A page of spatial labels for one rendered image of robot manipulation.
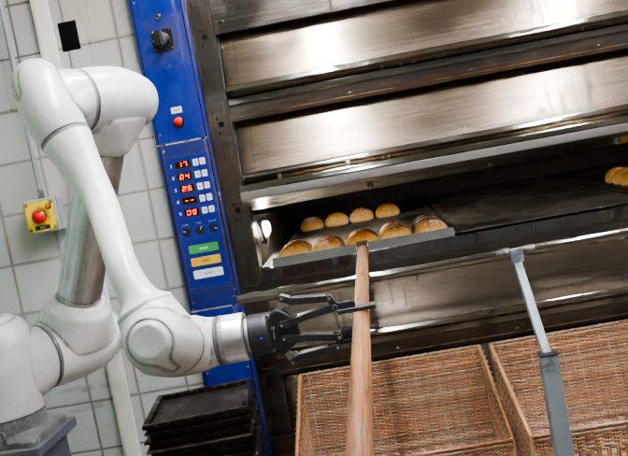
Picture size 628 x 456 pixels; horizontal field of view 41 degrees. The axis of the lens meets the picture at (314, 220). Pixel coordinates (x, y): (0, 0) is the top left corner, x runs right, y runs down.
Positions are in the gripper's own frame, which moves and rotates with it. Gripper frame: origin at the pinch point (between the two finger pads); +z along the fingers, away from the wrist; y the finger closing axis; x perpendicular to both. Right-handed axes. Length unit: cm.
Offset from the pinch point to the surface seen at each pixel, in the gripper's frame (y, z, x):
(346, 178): -21, 0, -86
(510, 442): 47, 29, -50
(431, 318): 24, 17, -98
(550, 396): 34, 38, -40
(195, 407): 32, -51, -72
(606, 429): 47, 52, -50
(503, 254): 3, 36, -63
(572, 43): -48, 70, -101
